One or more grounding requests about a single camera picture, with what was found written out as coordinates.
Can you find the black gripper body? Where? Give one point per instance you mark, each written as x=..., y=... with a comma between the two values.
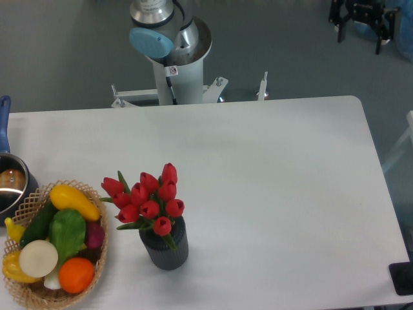
x=367, y=12

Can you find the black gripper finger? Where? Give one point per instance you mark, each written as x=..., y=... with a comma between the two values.
x=387, y=27
x=337, y=19

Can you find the red tulip bouquet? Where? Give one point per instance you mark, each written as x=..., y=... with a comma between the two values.
x=150, y=206

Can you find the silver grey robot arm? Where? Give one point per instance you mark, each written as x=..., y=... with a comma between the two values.
x=165, y=30

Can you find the dark grey ribbed vase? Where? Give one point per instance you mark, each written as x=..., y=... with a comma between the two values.
x=160, y=251

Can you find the blue plastic bag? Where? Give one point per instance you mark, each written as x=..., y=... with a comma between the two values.
x=404, y=35

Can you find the black device at table edge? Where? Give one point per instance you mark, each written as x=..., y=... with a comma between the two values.
x=401, y=275

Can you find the purple red onion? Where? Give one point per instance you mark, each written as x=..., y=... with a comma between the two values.
x=94, y=236

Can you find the yellow squash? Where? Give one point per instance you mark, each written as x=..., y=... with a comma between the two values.
x=66, y=197

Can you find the green lettuce leaf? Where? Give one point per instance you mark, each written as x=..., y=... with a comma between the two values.
x=67, y=234

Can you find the green cucumber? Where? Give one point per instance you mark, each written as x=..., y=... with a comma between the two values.
x=39, y=226

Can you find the orange fruit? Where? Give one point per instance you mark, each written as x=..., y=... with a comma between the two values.
x=76, y=274

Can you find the woven wicker basket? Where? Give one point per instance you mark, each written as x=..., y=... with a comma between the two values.
x=35, y=295

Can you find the white round onion slice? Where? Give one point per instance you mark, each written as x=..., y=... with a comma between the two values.
x=38, y=258

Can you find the yellow banana tip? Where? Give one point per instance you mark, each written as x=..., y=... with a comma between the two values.
x=14, y=231

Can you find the white leek stalk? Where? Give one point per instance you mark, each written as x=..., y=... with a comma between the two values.
x=51, y=280

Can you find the yellow bell pepper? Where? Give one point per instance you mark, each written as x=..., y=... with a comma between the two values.
x=12, y=269

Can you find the white frame at right edge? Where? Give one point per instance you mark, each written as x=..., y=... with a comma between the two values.
x=400, y=147

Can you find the blue handled saucepan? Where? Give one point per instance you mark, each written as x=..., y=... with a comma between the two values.
x=17, y=182

